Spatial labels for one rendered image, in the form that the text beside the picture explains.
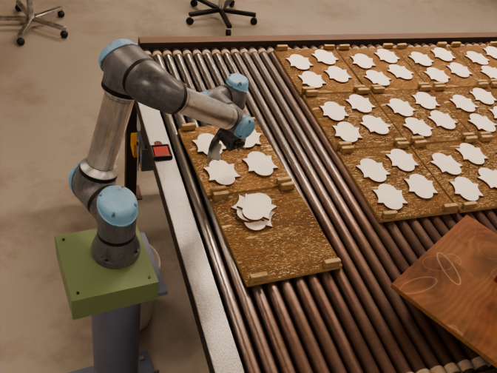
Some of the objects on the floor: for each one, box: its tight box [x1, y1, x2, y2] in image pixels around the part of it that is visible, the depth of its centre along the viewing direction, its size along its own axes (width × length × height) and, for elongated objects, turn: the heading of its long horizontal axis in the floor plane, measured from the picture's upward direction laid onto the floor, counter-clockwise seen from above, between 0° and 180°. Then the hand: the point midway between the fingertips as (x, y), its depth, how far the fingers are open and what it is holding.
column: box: [68, 232, 168, 373], centre depth 222 cm, size 38×38×87 cm
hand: (222, 156), depth 221 cm, fingers open, 14 cm apart
